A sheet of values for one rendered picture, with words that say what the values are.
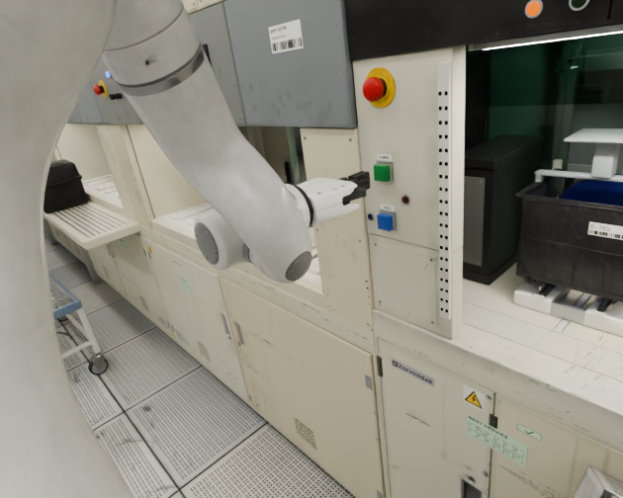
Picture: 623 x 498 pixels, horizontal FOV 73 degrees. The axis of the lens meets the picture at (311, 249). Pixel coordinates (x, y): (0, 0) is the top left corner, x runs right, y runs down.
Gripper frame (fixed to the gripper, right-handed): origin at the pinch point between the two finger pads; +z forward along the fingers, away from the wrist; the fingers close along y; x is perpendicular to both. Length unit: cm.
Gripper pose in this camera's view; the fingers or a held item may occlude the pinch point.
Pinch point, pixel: (359, 182)
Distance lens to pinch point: 77.0
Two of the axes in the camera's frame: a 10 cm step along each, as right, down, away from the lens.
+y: 6.7, 2.2, -7.1
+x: -1.3, -9.1, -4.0
